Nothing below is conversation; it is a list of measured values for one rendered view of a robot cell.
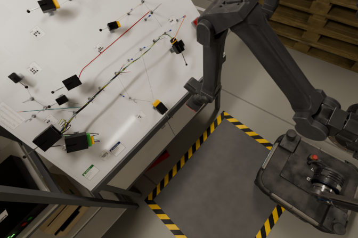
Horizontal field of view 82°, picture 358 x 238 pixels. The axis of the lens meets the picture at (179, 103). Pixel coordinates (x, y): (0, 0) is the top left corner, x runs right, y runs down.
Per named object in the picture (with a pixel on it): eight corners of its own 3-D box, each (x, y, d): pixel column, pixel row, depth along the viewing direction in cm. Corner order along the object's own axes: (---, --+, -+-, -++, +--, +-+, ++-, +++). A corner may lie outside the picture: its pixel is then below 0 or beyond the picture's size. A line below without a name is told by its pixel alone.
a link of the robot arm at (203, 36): (213, 29, 46) (238, -1, 49) (192, 19, 48) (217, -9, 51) (209, 108, 84) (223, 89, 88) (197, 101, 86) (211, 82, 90)
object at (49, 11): (26, 10, 92) (22, 3, 84) (53, 3, 96) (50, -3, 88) (32, 21, 94) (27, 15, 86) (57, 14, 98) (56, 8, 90)
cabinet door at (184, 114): (218, 91, 182) (218, 62, 148) (176, 136, 169) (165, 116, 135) (216, 89, 183) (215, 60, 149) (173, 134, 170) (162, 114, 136)
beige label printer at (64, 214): (92, 206, 129) (73, 204, 112) (65, 237, 124) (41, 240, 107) (66, 174, 142) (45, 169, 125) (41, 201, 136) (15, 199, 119)
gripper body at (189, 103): (185, 104, 99) (190, 101, 92) (197, 88, 102) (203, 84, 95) (195, 112, 100) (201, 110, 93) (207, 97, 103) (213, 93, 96)
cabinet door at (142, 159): (175, 136, 169) (164, 116, 135) (125, 189, 156) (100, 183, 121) (173, 134, 170) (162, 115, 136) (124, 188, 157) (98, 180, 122)
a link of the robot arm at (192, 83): (209, 103, 82) (221, 87, 84) (186, 83, 81) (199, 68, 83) (198, 107, 93) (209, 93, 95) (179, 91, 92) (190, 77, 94)
